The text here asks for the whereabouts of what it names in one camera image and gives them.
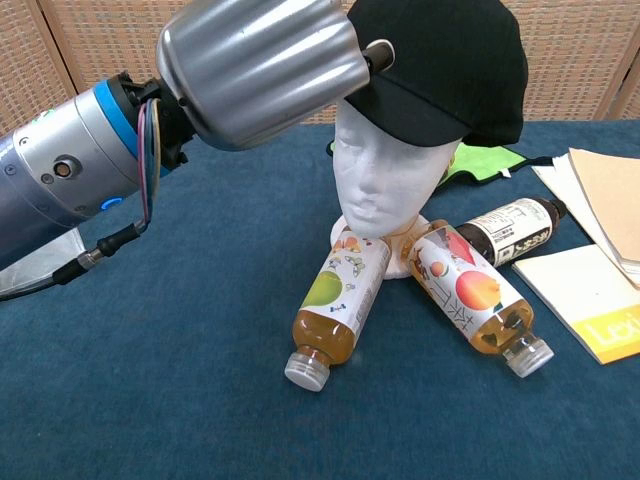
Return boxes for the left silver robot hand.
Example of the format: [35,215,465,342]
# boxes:
[156,0,396,152]

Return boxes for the black baseball cap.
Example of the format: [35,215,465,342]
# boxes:
[343,0,530,149]

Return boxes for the white foam mannequin head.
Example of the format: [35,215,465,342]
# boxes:
[329,99,464,279]

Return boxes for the green apple tea bottle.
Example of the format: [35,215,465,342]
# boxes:
[283,225,392,393]

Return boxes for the green microfiber cloth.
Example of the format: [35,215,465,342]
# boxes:
[326,139,551,185]

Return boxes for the translucent plastic garment bag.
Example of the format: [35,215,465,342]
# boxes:
[0,227,86,296]

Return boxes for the dark tea bottle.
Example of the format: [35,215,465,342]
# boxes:
[453,196,569,269]

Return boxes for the peach tea bottle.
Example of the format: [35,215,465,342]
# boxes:
[405,219,555,379]

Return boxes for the white paper sheet stack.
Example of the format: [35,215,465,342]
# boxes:
[531,152,640,291]

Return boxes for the tan cover notebook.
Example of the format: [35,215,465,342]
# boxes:
[568,147,640,266]

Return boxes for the yellow white Lexicon notepad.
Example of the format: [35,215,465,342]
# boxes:
[511,243,640,366]

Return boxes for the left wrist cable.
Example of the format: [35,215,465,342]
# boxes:
[0,97,164,301]

